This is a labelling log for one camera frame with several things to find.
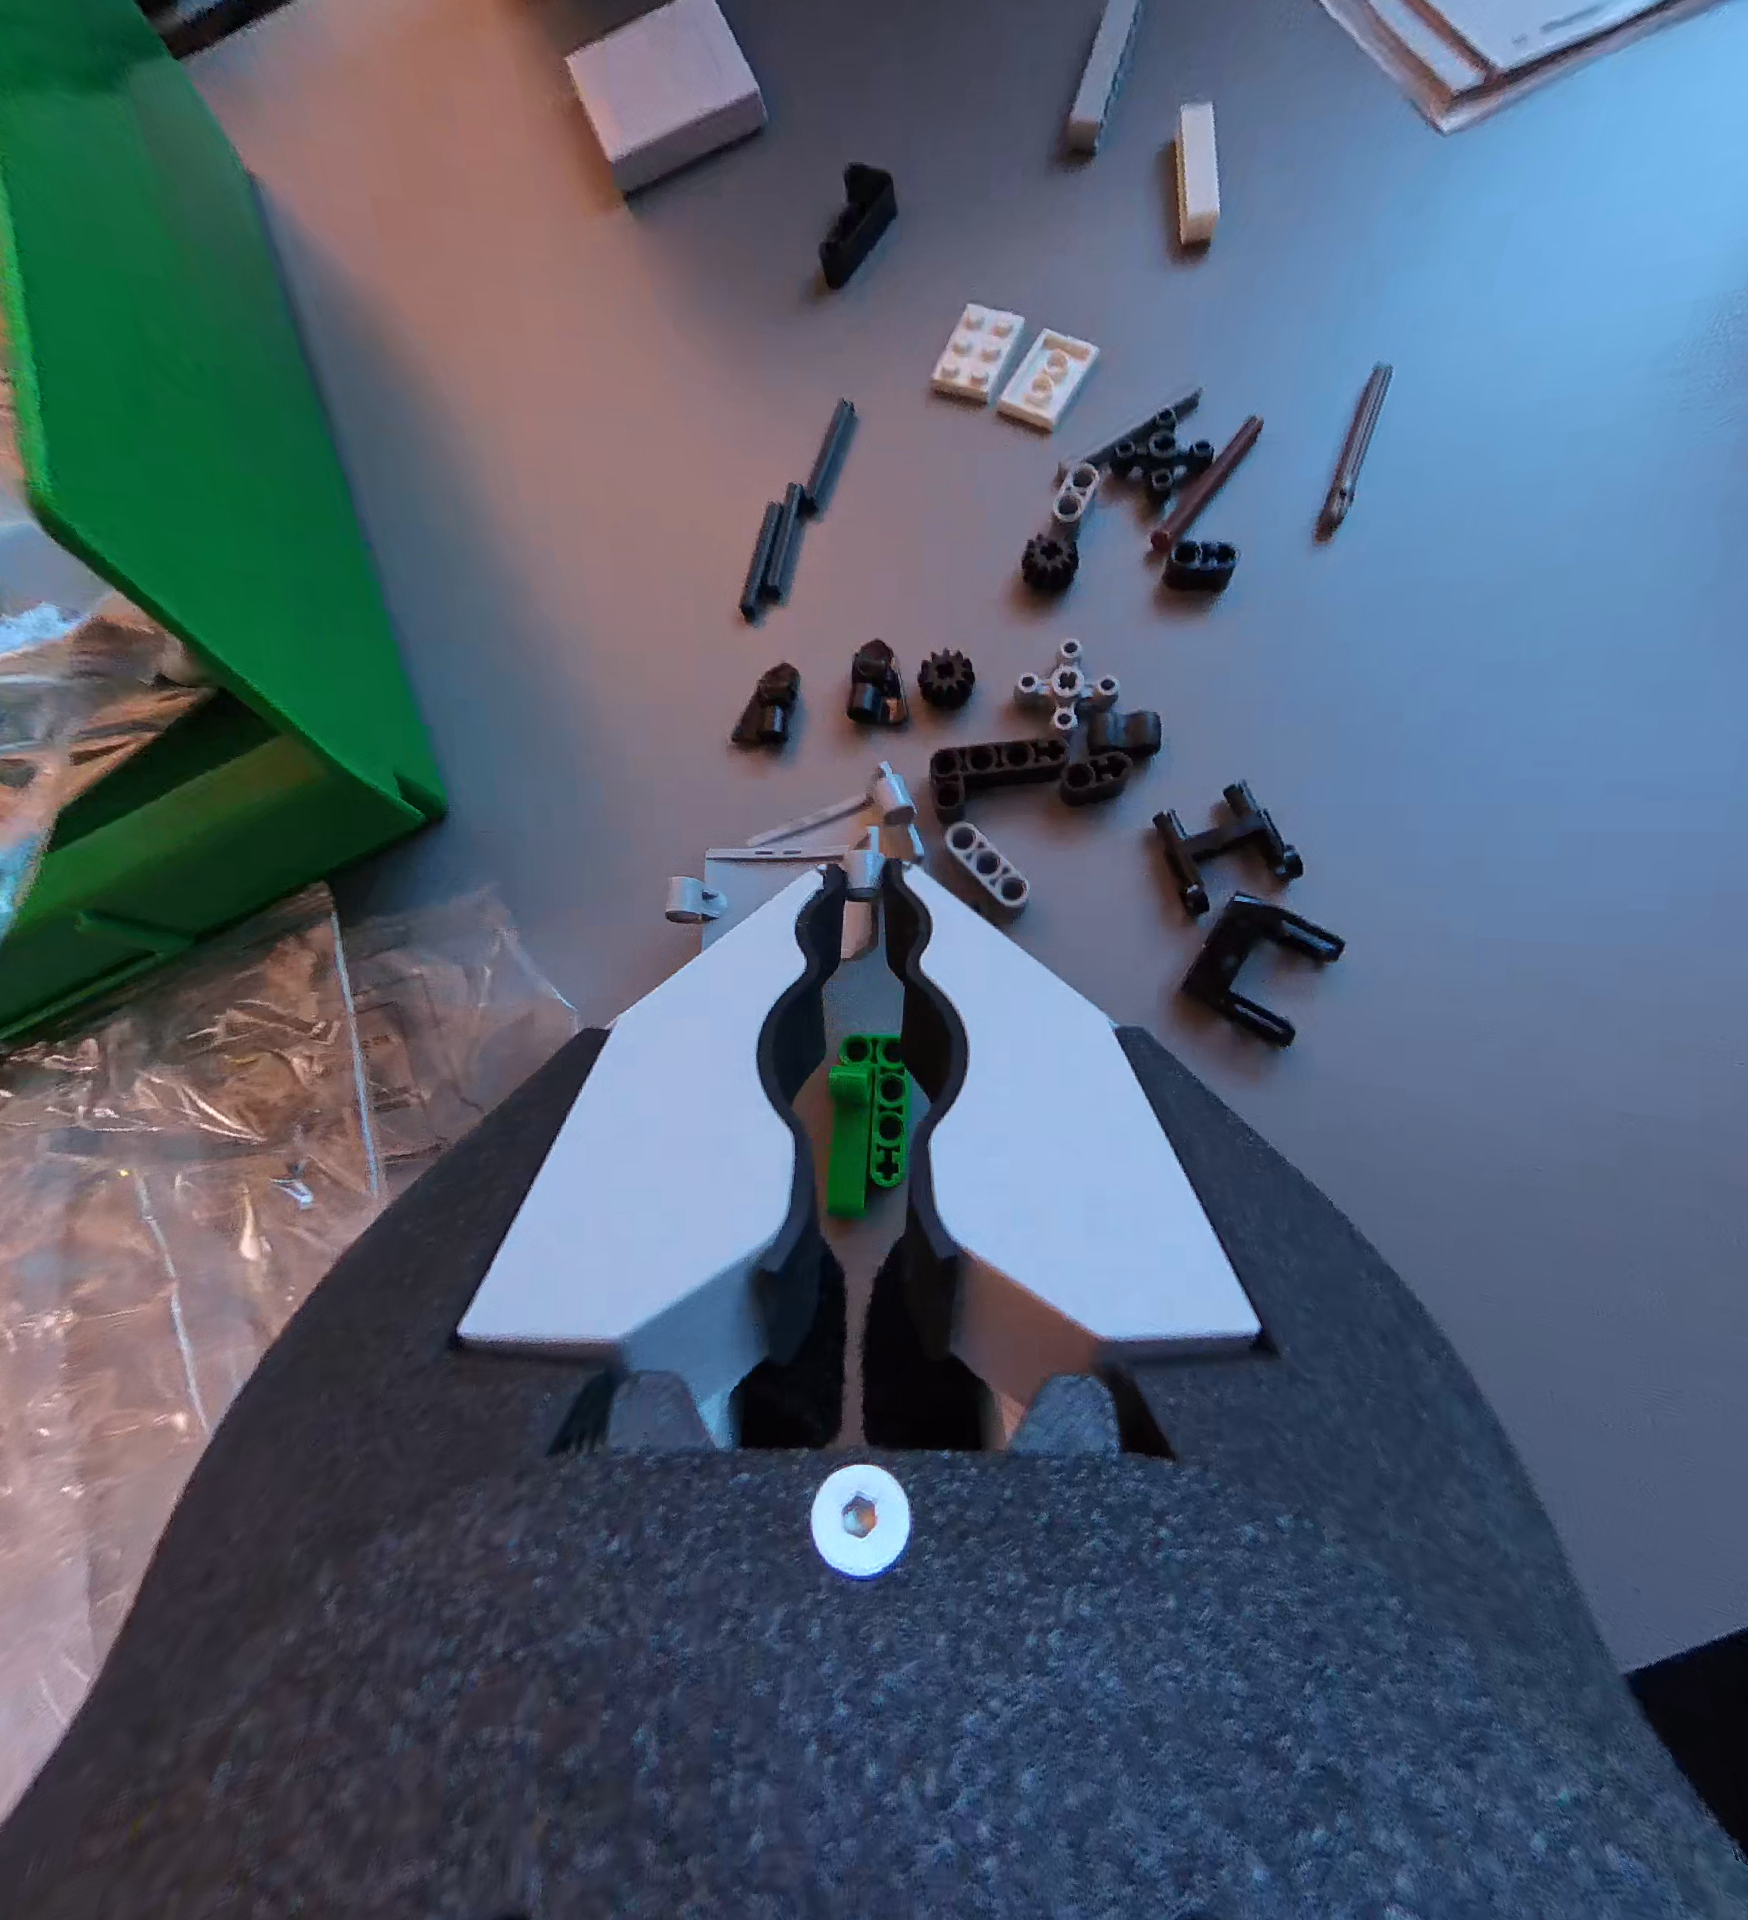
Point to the long black lego axle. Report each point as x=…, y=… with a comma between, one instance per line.
x=792, y=510

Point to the pile of small dark lego parts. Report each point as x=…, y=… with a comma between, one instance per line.
x=993, y=767

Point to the light grey lego panel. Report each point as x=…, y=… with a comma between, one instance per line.
x=748, y=877

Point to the small white box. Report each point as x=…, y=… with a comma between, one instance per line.
x=664, y=92

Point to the white lego beam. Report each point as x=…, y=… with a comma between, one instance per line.
x=1197, y=174

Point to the clear plastic bag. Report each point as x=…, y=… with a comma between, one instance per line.
x=5, y=676
x=139, y=1275

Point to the green lego piece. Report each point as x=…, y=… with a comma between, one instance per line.
x=858, y=1125

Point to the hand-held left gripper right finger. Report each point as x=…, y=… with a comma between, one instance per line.
x=1099, y=1200

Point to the brown lego axle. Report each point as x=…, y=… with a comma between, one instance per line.
x=1207, y=483

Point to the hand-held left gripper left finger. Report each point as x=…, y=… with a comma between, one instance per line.
x=618, y=1200

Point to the grey lego beam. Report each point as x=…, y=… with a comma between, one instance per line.
x=1104, y=74

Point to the white lego plate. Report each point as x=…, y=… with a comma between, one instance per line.
x=1048, y=377
x=975, y=352

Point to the black angled lego piece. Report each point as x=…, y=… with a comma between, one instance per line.
x=856, y=227

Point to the blue-grey lego axle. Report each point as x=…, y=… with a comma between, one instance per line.
x=1354, y=450

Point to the green plastic bin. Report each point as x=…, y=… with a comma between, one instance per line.
x=183, y=450

